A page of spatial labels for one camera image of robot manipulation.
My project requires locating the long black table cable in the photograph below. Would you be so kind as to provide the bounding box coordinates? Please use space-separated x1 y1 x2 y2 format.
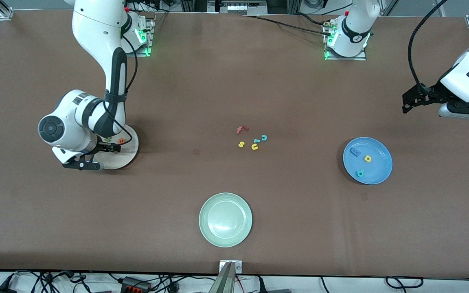
243 15 333 36

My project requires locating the brown table cover mat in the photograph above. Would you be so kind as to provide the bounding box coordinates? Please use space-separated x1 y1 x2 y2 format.
0 9 469 279

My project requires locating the grey aluminium camera pole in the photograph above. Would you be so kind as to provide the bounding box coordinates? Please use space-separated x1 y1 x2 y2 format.
209 262 235 293

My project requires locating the black looped floor cable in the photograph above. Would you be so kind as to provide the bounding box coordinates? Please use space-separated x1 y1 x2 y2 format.
385 277 424 289

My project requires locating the slanted aluminium frame profile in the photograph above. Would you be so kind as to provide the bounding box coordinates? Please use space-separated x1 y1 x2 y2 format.
379 0 398 17

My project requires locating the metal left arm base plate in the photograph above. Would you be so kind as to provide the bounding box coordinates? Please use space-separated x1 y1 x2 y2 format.
324 20 367 61

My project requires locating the small metal clamp bracket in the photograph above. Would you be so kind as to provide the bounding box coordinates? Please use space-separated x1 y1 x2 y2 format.
219 260 243 274

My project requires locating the beige round plate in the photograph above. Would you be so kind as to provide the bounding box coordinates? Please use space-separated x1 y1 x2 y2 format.
92 125 140 170

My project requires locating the blue round plate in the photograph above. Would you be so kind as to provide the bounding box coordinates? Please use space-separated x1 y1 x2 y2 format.
343 137 393 185

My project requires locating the aluminium frame profile with bracket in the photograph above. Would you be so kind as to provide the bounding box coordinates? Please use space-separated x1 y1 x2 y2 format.
0 0 14 21

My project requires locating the grey terminal block device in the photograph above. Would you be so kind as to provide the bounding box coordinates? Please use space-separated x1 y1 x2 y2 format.
218 0 268 16

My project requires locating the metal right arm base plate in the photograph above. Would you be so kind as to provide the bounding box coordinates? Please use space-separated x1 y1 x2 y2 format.
129 11 154 57

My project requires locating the pale green round plate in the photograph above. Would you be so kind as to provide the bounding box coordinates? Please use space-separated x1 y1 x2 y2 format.
199 192 253 248

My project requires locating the black orange power strip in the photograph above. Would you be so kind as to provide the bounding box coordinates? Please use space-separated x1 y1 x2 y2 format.
121 277 152 293

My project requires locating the short black table cable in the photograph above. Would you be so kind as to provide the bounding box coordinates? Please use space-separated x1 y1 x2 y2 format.
296 13 329 26

